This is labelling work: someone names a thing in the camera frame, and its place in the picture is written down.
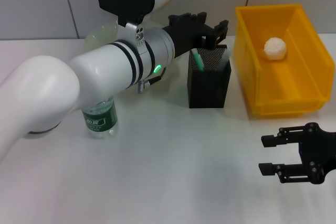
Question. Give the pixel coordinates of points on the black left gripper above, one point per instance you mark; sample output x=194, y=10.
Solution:
x=181, y=35

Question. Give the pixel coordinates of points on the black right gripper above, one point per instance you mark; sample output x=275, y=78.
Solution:
x=319, y=153

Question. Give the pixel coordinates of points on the mint green utility knife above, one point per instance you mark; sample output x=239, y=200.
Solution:
x=198, y=60

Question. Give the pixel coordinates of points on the white paper ball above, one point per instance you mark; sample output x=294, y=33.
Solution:
x=275, y=48

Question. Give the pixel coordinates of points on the clear green-label water bottle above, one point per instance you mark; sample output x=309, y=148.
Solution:
x=99, y=119

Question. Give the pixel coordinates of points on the black mesh pen holder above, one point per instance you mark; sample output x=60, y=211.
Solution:
x=207, y=90

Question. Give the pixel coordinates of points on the translucent green fruit bowl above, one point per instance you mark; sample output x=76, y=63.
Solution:
x=102, y=35

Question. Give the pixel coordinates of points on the yellow plastic bin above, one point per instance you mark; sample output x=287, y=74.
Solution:
x=288, y=82

